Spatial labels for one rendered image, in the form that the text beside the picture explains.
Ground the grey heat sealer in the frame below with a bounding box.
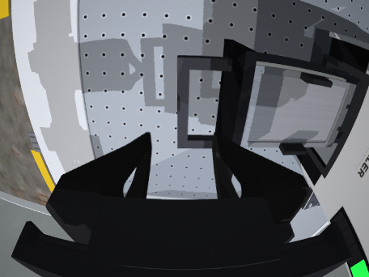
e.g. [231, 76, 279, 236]
[177, 28, 369, 277]

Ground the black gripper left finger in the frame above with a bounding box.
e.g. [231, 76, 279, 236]
[54, 132, 152, 198]

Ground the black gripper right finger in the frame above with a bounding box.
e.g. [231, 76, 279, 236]
[212, 132, 311, 224]

